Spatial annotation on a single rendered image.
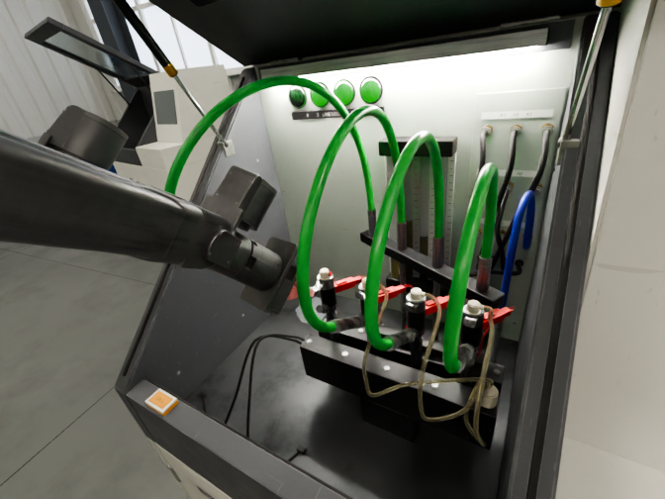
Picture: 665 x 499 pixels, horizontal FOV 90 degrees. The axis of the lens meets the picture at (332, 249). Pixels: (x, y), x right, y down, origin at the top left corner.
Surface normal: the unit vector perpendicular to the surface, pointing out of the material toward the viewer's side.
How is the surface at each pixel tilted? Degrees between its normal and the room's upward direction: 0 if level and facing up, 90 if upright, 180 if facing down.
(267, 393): 0
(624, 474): 0
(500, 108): 90
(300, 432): 0
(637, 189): 76
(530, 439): 43
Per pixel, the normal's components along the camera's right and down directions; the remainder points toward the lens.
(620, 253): -0.51, 0.25
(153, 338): 0.86, 0.15
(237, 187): -0.09, -0.30
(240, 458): -0.12, -0.87
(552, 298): -0.43, -0.31
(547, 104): -0.50, 0.47
